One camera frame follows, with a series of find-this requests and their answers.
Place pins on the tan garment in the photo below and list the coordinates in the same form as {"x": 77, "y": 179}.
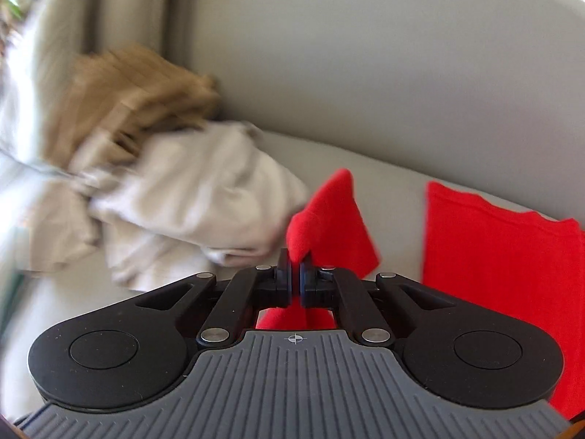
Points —
{"x": 137, "y": 96}

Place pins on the grey sofa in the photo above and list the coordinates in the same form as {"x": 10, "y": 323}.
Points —
{"x": 365, "y": 77}

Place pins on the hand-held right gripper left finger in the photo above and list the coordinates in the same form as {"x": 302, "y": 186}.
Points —
{"x": 287, "y": 281}

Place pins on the beige garment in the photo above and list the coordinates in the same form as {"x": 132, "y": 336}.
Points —
{"x": 196, "y": 201}

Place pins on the red shirt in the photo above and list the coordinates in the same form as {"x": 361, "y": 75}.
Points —
{"x": 480, "y": 247}

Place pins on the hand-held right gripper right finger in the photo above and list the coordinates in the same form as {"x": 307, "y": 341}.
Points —
{"x": 304, "y": 283}

